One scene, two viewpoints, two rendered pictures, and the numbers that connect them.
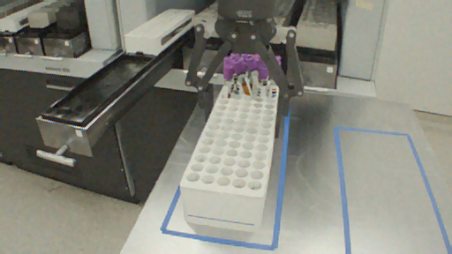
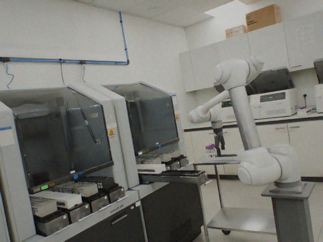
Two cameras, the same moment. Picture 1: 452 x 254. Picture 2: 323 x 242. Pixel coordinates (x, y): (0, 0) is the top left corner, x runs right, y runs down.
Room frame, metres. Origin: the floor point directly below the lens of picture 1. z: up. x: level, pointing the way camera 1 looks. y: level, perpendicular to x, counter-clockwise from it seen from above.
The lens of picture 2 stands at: (0.04, 2.18, 1.32)
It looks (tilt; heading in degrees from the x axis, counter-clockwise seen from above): 3 degrees down; 292
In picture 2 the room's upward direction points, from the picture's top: 10 degrees counter-clockwise
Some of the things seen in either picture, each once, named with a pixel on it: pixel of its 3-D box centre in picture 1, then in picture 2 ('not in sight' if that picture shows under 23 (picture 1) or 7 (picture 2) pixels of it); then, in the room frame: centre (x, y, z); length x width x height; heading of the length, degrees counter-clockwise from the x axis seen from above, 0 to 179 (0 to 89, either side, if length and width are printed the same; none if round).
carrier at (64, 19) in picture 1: (69, 19); (107, 183); (1.16, 0.58, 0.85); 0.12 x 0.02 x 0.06; 74
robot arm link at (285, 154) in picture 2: not in sight; (282, 161); (0.01, 0.40, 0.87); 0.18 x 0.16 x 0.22; 44
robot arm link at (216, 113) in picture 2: not in sight; (213, 111); (0.46, -0.01, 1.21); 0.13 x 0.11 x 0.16; 44
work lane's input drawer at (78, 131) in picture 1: (137, 70); (166, 176); (0.85, 0.25, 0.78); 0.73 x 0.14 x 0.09; 164
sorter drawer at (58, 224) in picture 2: not in sight; (29, 216); (1.51, 0.95, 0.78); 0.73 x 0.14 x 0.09; 164
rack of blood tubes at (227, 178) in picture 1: (240, 139); (224, 154); (0.43, -0.02, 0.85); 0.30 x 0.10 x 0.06; 169
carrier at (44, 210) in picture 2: not in sight; (46, 209); (1.29, 1.02, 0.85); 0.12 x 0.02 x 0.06; 74
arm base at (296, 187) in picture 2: not in sight; (288, 182); (0.00, 0.37, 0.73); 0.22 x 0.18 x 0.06; 74
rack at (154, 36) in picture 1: (163, 31); (147, 169); (1.02, 0.20, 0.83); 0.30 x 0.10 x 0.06; 164
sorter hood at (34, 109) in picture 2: not in sight; (47, 131); (1.45, 0.73, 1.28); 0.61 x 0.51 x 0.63; 74
